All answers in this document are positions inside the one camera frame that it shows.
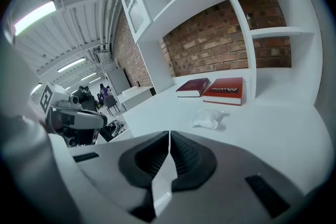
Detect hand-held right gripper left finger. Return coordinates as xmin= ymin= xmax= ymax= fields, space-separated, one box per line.
xmin=68 ymin=130 xmax=171 ymax=224

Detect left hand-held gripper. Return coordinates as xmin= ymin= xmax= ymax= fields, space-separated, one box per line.
xmin=39 ymin=81 xmax=109 ymax=149

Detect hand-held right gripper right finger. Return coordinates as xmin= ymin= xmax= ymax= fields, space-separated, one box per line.
xmin=156 ymin=130 xmax=317 ymax=224

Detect clear plastic bag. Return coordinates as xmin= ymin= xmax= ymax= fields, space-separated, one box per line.
xmin=191 ymin=109 xmax=230 ymax=131

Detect person's left forearm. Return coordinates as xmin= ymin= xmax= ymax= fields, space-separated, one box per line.
xmin=15 ymin=101 xmax=50 ymax=136

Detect person's left hand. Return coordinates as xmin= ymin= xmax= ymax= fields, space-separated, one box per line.
xmin=50 ymin=112 xmax=66 ymax=137

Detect grey chair with thin legs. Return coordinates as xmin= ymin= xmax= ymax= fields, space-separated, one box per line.
xmin=102 ymin=94 xmax=120 ymax=117

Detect fluorescent ceiling light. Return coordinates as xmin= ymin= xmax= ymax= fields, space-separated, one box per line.
xmin=57 ymin=57 xmax=87 ymax=73
xmin=14 ymin=1 xmax=57 ymax=36
xmin=79 ymin=72 xmax=98 ymax=82

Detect tall white cabinet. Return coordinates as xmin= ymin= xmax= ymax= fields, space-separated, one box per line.
xmin=106 ymin=67 xmax=131 ymax=97

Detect low white cabinet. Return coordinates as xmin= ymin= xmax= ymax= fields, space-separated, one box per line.
xmin=117 ymin=86 xmax=156 ymax=112

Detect white desk with hutch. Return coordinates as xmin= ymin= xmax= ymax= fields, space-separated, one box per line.
xmin=120 ymin=0 xmax=334 ymax=192

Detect bright red hardcover book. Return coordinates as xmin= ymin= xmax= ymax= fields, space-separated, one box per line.
xmin=202 ymin=77 xmax=244 ymax=106

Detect dark red hardcover book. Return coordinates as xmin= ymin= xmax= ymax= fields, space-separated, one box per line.
xmin=175 ymin=77 xmax=209 ymax=99

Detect white ceiling pipes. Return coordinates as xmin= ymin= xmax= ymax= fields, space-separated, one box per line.
xmin=98 ymin=0 xmax=138 ymax=51

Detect white glass-pane hutch door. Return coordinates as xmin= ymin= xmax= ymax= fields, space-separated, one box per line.
xmin=120 ymin=0 xmax=154 ymax=43

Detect tangle of cables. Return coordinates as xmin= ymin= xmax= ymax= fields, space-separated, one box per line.
xmin=104 ymin=120 xmax=127 ymax=138

